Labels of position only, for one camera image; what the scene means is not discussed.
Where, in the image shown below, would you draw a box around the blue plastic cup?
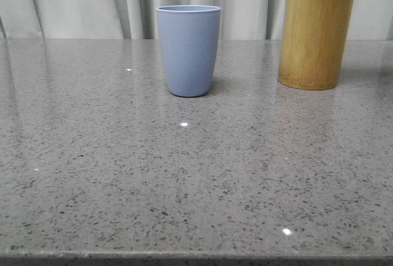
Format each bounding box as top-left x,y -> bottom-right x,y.
156,5 -> 221,98

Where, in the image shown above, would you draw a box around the grey-white curtain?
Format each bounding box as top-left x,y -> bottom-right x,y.
0,0 -> 393,41

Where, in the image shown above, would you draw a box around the bamboo wooden cylinder holder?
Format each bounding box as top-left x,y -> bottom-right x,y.
278,0 -> 354,90

